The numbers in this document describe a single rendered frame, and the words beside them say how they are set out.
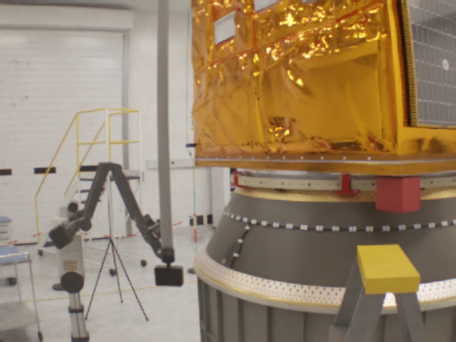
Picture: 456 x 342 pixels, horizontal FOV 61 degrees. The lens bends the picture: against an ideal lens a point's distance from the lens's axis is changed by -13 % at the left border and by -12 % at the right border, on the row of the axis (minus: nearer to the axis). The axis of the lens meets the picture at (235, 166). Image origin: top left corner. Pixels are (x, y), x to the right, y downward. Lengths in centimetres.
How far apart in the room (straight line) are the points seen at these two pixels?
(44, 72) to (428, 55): 852
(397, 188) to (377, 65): 50
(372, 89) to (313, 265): 85
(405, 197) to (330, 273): 52
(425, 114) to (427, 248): 67
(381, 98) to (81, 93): 835
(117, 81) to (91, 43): 108
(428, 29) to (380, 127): 50
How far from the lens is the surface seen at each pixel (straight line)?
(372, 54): 178
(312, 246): 208
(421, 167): 184
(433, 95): 186
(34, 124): 942
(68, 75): 962
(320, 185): 211
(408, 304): 124
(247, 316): 224
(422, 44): 185
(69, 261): 278
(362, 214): 208
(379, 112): 172
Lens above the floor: 186
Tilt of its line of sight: 2 degrees down
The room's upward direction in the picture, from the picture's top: 1 degrees counter-clockwise
